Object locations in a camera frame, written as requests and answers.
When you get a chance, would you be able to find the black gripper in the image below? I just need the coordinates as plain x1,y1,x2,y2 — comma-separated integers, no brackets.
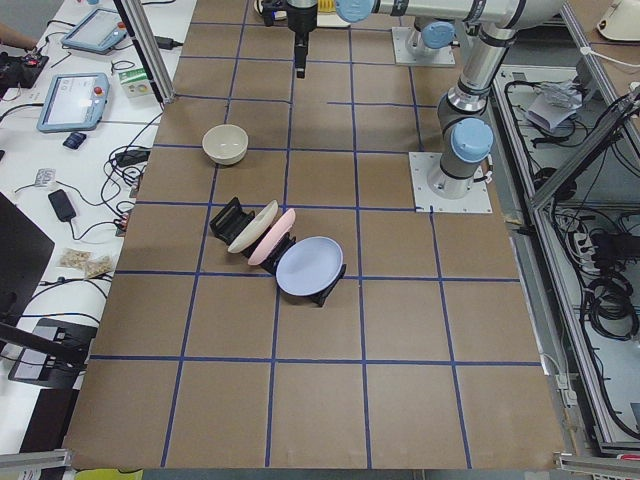
263,0,318,79

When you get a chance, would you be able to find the blue plate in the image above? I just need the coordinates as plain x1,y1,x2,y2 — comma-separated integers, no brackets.
276,236,343,296

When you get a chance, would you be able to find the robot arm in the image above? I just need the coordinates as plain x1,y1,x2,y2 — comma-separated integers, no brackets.
334,0,563,200
405,17,455,67

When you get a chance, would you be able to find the cream plate in rack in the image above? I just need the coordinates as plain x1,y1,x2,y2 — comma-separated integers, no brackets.
227,200,278,254

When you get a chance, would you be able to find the pink plate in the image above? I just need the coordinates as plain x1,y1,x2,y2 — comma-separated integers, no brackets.
248,208,296,266

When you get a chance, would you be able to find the black plate rack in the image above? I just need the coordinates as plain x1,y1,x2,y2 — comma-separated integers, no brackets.
209,197,346,307

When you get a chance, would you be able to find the cream bowl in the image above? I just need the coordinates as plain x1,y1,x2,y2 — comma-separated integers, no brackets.
202,124,249,166

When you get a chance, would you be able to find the green white box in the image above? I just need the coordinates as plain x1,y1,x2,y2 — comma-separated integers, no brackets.
118,68,153,98

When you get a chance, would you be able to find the teach pendant far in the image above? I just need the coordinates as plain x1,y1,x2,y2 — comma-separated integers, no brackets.
61,8,127,54

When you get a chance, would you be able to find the teach pendant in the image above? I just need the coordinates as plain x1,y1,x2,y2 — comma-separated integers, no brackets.
61,8,127,54
37,73,110,133

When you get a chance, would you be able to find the black power adapter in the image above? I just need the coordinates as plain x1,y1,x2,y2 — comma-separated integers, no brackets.
115,148,150,168

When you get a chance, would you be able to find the teach pendant near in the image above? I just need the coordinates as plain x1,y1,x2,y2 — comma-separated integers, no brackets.
37,73,110,133

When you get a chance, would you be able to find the black smartphone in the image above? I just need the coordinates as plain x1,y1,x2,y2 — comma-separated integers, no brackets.
48,189,76,222

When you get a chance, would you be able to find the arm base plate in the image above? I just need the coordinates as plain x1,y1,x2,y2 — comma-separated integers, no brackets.
392,21,455,68
409,152,493,214

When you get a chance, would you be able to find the aluminium frame post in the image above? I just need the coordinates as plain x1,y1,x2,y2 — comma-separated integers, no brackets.
114,0,176,105

